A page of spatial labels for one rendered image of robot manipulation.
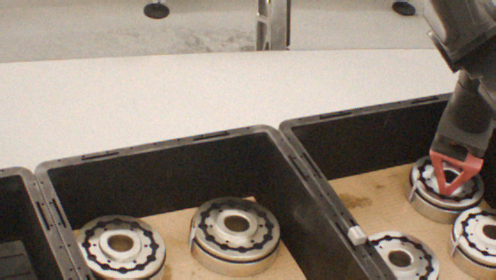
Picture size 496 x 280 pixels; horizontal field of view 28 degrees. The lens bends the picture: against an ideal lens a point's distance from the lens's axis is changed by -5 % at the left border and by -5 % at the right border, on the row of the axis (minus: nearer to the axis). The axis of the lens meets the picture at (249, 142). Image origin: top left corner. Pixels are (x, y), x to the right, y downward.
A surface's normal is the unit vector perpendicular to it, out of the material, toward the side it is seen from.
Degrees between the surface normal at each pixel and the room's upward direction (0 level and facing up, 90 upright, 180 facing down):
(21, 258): 0
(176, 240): 0
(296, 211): 90
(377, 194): 0
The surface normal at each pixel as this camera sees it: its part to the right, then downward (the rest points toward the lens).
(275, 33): 0.30, 0.24
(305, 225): -0.90, 0.16
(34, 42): 0.15, -0.77
